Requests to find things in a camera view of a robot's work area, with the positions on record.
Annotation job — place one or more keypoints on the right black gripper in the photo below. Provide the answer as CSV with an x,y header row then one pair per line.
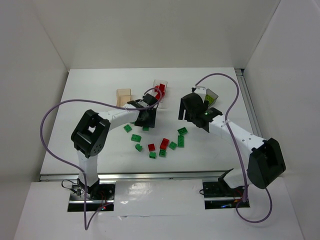
x,y
186,115

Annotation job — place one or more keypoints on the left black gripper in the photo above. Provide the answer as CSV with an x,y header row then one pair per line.
x,y
149,120

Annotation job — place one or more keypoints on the green square lego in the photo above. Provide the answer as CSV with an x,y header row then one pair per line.
x,y
145,128

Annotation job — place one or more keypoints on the yellow-green long lego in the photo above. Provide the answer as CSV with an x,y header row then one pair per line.
x,y
210,99

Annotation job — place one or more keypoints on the dark smoked plastic container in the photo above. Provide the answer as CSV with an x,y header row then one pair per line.
x,y
213,94

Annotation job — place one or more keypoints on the red round lego piece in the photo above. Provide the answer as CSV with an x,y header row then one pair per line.
x,y
156,93

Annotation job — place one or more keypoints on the clear plastic container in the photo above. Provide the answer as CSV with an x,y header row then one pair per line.
x,y
161,105

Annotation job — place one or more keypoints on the wooden box container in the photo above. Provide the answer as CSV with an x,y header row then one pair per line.
x,y
123,95

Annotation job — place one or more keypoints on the red curved lego brick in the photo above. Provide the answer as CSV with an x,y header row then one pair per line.
x,y
161,87

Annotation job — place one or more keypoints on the red long lego brick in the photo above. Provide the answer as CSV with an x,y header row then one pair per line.
x,y
161,96

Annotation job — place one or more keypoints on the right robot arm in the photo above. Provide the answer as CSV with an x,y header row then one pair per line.
x,y
265,161

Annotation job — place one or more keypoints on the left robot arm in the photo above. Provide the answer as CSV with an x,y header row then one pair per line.
x,y
90,134

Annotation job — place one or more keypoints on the green small lego left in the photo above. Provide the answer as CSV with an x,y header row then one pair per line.
x,y
127,128

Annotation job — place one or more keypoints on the green small lego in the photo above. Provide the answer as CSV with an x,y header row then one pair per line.
x,y
153,155
127,128
172,145

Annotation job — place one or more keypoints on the green lego below red piece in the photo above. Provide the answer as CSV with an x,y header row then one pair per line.
x,y
136,138

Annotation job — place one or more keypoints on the green lego with holes right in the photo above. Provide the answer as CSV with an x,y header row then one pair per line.
x,y
182,131

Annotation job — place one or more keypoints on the green lego with holes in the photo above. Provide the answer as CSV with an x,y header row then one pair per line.
x,y
162,153
182,131

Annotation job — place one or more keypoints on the red small lego brick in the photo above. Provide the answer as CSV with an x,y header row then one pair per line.
x,y
151,147

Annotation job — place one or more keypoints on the green notched lego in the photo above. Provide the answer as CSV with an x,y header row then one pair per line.
x,y
138,147

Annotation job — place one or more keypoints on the red tilted lego brick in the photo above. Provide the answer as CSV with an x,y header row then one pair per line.
x,y
164,144

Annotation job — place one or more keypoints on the green long lego right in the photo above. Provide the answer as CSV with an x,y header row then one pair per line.
x,y
180,141

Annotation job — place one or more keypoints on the green small lego bottom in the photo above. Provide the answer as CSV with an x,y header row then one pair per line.
x,y
153,155

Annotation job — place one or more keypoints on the green small lego right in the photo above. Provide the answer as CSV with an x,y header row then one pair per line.
x,y
172,145

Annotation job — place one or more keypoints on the green lego with holes bottom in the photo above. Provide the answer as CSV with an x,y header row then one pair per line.
x,y
162,153

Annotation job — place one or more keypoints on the aluminium right rail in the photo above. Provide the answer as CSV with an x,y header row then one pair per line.
x,y
248,101

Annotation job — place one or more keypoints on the aluminium rail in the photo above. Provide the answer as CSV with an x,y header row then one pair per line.
x,y
248,101
139,176

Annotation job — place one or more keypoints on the aluminium front rail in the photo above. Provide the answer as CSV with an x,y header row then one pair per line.
x,y
139,176

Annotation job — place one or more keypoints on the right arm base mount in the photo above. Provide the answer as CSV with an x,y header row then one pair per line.
x,y
219,196

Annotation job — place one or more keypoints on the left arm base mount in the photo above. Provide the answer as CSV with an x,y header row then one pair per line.
x,y
102,198

